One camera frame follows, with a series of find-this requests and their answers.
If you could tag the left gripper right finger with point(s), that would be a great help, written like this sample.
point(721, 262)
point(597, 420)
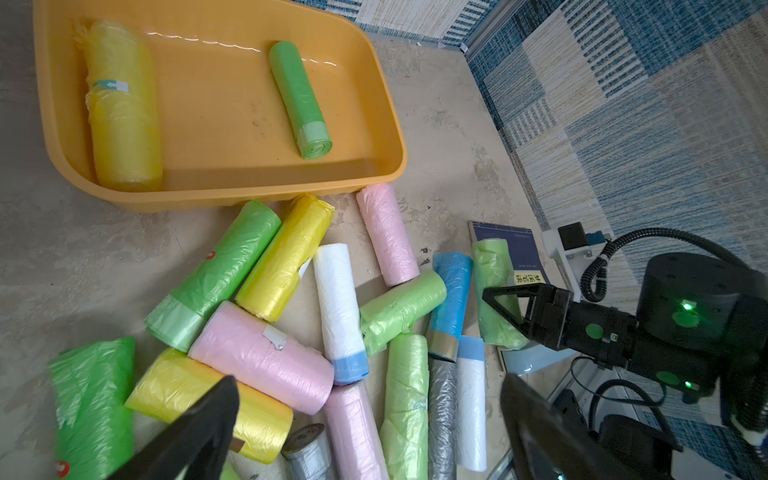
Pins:
point(531, 421)

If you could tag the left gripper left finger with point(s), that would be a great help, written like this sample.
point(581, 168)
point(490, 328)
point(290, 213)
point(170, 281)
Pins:
point(195, 444)

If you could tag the dark grey roll left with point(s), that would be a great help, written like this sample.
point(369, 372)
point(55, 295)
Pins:
point(308, 454)

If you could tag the yellow plastic storage box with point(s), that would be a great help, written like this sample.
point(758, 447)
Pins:
point(226, 136)

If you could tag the pink roll centre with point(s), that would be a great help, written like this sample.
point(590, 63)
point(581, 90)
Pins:
point(257, 354)

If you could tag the white roll blue end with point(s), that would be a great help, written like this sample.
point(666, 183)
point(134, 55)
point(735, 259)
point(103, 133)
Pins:
point(340, 317)

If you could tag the small yellow roll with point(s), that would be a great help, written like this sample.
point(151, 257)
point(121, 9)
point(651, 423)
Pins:
point(174, 382)

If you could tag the grey roll right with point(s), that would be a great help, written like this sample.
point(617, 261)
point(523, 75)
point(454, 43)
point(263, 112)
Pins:
point(442, 404)

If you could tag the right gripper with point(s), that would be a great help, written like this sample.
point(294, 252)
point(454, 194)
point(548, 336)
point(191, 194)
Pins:
point(556, 321)

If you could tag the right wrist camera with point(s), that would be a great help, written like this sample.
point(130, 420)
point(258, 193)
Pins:
point(573, 250)

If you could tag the thin dark green roll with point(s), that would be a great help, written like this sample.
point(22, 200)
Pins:
point(307, 122)

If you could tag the pink roll lower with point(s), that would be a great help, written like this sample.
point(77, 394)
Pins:
point(354, 436)

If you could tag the yellow roll near box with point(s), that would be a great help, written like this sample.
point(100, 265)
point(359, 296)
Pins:
point(275, 277)

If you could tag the large yellow bag roll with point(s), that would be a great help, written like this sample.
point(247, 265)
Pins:
point(122, 107)

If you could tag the pink roll near box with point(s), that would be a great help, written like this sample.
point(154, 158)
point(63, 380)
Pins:
point(384, 223)

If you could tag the white roll lower right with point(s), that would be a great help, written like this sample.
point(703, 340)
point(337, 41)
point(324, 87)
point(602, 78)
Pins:
point(471, 408)

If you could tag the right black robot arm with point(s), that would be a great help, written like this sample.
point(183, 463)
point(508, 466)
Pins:
point(700, 328)

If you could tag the dark blue notebook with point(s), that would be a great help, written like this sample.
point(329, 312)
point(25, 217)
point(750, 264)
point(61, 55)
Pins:
point(523, 251)

